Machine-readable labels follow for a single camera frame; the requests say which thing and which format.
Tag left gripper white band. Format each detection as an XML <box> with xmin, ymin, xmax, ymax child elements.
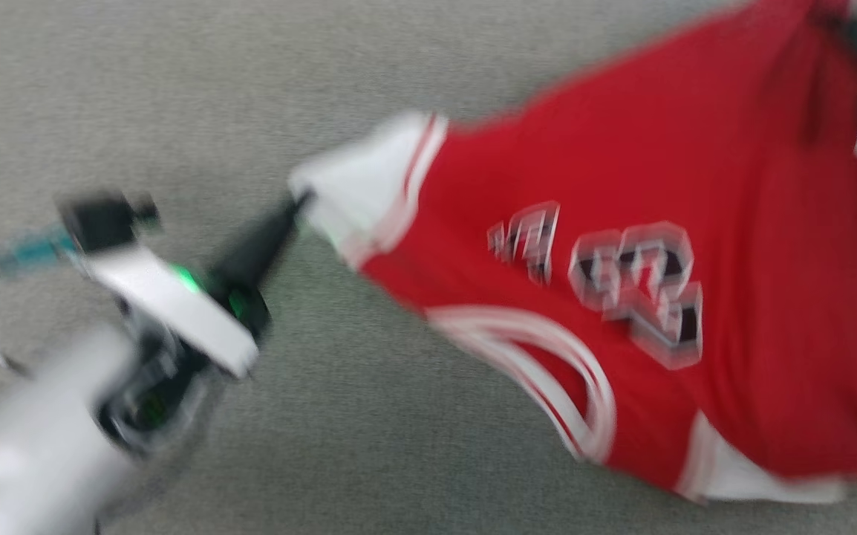
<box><xmin>85</xmin><ymin>192</ymin><xmax>316</xmax><ymax>455</ymax></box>

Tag red basketball jersey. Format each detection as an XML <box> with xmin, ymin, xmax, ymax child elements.
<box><xmin>287</xmin><ymin>0</ymin><xmax>857</xmax><ymax>506</ymax></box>

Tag teal cable connector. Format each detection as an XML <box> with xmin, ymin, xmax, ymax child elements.
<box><xmin>0</xmin><ymin>227</ymin><xmax>76</xmax><ymax>277</ymax></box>

